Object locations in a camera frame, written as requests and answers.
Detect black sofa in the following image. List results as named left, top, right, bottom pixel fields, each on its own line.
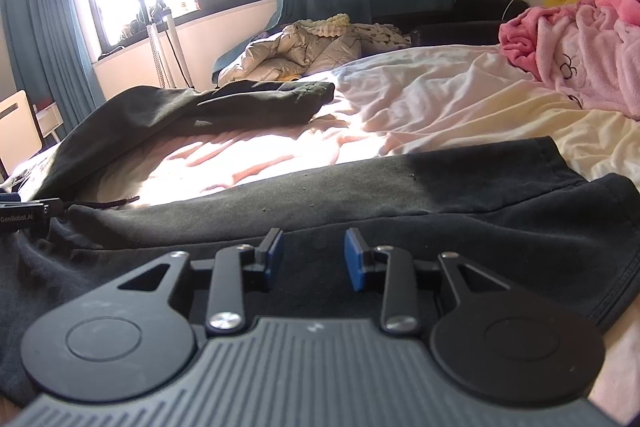
left=369, top=0, right=532, bottom=48

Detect patterned knit blanket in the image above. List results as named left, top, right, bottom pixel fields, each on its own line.
left=349, top=22, right=412, bottom=56

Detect cream knitted cushion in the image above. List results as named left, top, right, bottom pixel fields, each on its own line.
left=299, top=12, right=354, bottom=40

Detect charger cable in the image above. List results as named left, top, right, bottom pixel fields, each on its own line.
left=499, top=0, right=524, bottom=26

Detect white side table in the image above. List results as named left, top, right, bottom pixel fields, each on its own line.
left=32, top=100, right=66, bottom=144

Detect bed with pale sheet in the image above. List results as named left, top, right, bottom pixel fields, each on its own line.
left=0, top=41, right=640, bottom=427

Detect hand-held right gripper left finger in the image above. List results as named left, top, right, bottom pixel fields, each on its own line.
left=117, top=227, right=286, bottom=336

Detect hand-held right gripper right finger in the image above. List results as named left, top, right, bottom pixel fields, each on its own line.
left=343, top=227, right=567, bottom=338

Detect black pants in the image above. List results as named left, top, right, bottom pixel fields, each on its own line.
left=0, top=81, right=640, bottom=408

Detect pink fleece blanket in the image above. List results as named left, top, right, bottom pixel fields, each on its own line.
left=499, top=0, right=640, bottom=122

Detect beige puffer jacket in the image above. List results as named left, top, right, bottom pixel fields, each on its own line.
left=217, top=20, right=364, bottom=84

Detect garment steamer stand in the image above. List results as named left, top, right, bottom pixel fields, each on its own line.
left=129, top=0, right=197, bottom=90

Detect white chair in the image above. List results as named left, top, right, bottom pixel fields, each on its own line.
left=0, top=89, right=44, bottom=180

